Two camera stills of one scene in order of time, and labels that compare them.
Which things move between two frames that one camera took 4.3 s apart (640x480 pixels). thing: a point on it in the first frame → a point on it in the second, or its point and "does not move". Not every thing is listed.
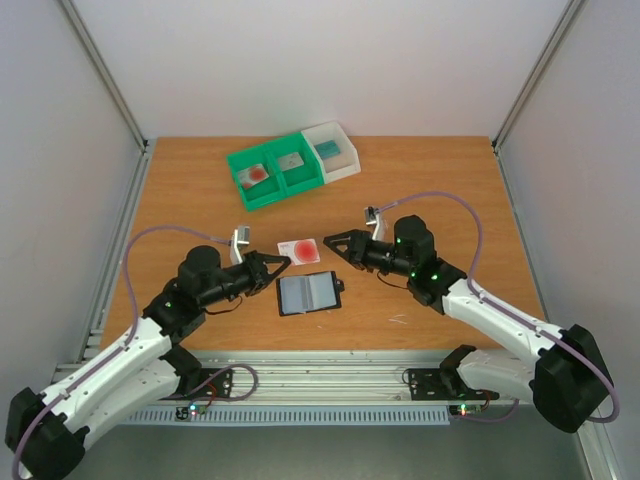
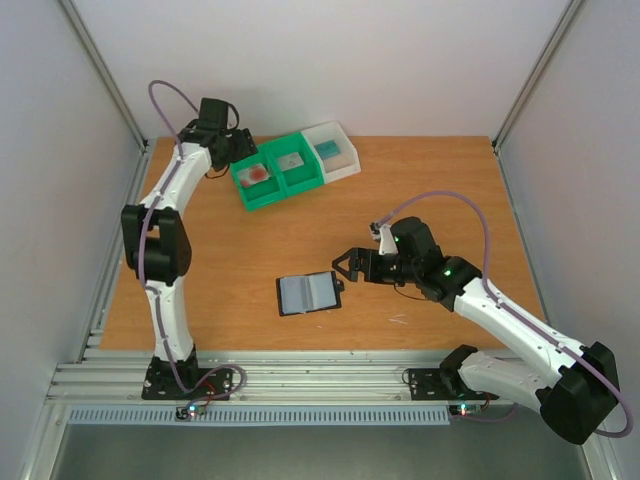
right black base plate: x=443 y=384 does not move
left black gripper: x=258 y=271 → x=247 y=147
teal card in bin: x=327 y=148 does not move
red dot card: x=301 y=251 → x=252 y=174
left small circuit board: x=190 y=412 does not move
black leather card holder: x=308 y=293 does not move
